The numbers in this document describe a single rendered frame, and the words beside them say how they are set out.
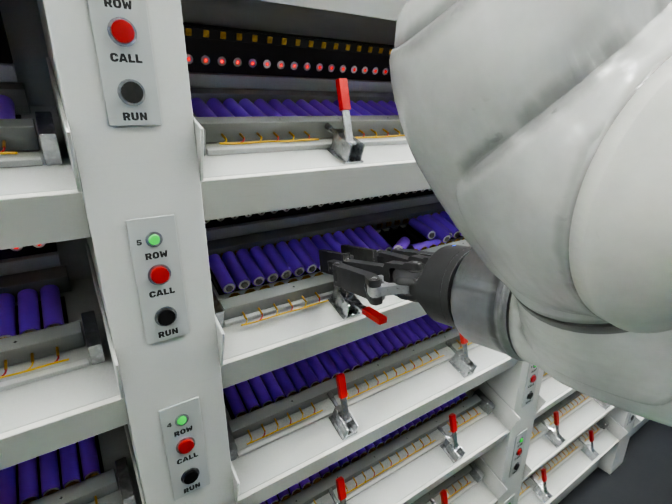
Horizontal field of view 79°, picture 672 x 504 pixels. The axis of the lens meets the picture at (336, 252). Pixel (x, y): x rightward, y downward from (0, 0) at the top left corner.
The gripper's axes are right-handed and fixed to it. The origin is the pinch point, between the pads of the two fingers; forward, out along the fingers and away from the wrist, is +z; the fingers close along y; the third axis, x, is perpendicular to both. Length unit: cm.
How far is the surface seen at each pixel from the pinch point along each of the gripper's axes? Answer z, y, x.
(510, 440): 7, 43, -50
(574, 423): 12, 81, -66
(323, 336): -0.1, -4.7, -8.9
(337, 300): 1.6, -1.0, -5.4
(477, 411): 12, 39, -44
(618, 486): 12, 110, -102
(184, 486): 1.5, -23.5, -21.4
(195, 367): -0.8, -20.6, -7.2
